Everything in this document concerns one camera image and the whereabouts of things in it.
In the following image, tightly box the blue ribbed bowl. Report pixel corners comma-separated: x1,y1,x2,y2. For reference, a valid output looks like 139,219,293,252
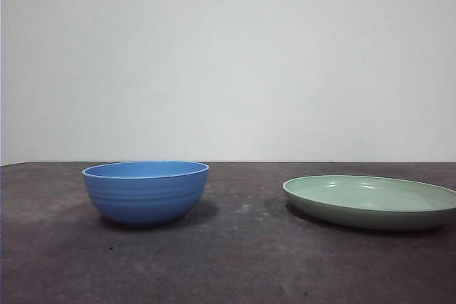
81,160,210,227

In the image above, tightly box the green shallow plate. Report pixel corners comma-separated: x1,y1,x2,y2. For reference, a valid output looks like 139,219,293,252
282,174,456,231

